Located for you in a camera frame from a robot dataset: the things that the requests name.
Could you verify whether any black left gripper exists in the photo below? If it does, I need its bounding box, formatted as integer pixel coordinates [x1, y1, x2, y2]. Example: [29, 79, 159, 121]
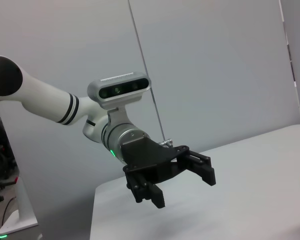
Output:
[119, 136, 217, 209]

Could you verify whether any black office chair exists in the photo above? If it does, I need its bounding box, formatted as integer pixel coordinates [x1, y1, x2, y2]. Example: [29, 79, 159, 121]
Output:
[0, 110, 19, 203]

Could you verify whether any silver left gripper cable plug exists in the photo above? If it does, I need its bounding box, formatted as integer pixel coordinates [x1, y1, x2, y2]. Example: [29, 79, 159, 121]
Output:
[158, 138, 175, 149]

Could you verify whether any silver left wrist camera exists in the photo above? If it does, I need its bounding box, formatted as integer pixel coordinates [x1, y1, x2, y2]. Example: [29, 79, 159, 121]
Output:
[86, 71, 152, 126]

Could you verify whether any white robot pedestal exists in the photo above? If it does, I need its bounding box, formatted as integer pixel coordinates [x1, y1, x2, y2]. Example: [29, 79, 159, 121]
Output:
[0, 101, 39, 238]

